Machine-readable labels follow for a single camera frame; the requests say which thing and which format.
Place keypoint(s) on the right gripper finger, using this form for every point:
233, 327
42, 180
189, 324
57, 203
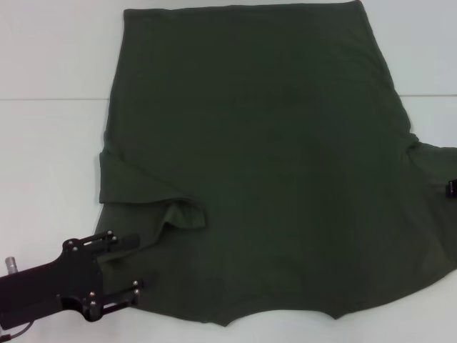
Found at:
453, 188

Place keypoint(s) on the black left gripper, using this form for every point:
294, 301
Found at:
71, 271

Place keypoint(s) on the dark green t-shirt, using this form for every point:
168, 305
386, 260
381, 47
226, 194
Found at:
250, 143

